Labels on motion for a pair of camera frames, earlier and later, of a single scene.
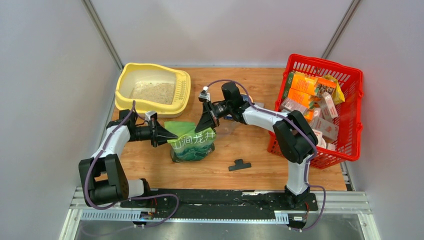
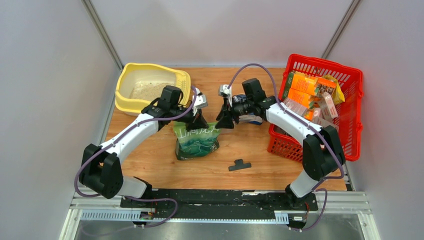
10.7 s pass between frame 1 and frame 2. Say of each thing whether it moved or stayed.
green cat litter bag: moved
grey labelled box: stayed
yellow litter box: stayed
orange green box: stayed
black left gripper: moved
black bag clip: stayed
